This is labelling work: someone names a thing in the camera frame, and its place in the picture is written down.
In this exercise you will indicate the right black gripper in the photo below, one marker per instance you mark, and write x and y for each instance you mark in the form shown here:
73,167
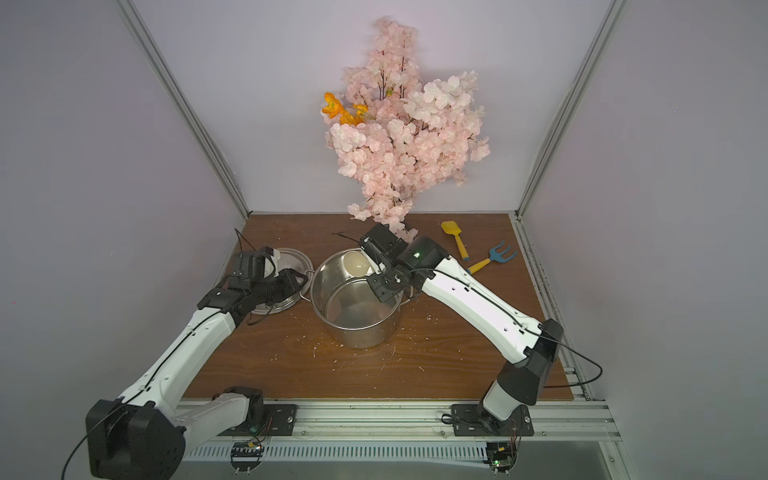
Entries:
391,282

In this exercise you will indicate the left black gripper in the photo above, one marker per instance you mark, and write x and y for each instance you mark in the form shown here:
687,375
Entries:
288,281

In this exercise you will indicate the stainless steel pot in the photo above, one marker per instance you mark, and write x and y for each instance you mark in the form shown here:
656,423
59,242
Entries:
349,308

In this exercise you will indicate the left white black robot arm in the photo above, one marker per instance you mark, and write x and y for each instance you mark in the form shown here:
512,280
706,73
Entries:
140,434

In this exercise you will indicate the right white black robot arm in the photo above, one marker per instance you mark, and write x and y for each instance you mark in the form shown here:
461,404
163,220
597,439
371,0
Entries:
530,347

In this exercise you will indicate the yellow toy shovel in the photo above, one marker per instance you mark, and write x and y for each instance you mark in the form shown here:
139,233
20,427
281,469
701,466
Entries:
450,227

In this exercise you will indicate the blue yellow toy rake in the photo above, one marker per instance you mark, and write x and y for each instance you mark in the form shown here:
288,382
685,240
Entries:
501,253

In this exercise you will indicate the pink cherry blossom branch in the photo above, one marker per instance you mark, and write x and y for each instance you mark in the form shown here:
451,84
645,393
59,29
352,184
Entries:
416,135

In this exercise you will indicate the orange artificial flower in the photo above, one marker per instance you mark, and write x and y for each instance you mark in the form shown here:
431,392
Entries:
334,109

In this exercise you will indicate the left small circuit board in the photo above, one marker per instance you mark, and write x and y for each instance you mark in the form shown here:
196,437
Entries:
246,456

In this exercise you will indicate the small circuit board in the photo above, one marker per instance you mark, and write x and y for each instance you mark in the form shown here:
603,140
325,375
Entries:
501,457
246,456

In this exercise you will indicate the right small circuit board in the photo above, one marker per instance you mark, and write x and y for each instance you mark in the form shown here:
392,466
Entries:
501,457

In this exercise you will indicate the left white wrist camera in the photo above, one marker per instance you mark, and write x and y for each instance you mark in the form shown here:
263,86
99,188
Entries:
270,257

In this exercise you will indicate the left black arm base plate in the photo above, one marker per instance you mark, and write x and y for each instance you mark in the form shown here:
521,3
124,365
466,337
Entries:
277,420

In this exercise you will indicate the left corner metal frame strip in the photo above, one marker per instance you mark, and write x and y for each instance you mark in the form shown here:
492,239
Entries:
214,155

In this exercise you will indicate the corner metal frame strip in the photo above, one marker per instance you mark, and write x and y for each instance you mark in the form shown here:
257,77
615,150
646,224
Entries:
569,105
214,155

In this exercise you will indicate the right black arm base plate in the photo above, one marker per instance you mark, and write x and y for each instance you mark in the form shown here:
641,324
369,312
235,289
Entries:
470,419

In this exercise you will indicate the aluminium mounting rail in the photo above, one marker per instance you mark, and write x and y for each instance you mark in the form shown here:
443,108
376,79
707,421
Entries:
389,430

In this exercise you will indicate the right corner metal frame strip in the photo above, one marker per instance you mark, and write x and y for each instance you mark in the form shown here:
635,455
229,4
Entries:
569,105

